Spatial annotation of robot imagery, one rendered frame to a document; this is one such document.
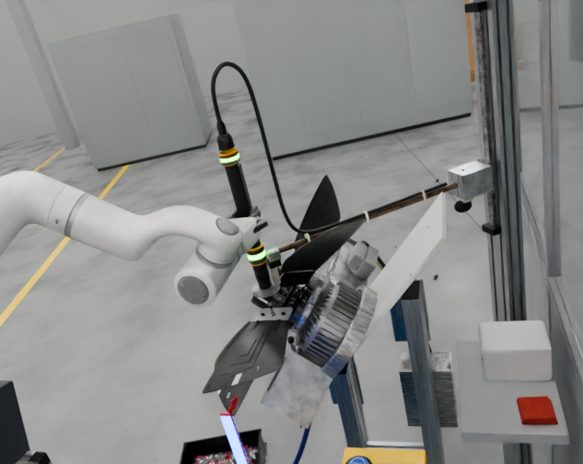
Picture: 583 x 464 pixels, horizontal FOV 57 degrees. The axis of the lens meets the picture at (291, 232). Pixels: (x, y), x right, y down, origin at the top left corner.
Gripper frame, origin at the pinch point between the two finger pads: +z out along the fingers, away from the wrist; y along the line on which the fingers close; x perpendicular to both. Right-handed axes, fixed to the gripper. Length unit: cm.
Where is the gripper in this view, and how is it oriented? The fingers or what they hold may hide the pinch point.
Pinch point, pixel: (246, 215)
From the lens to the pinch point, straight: 125.4
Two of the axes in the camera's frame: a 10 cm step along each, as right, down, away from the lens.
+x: -2.2, -8.8, -4.1
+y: 9.5, -0.9, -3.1
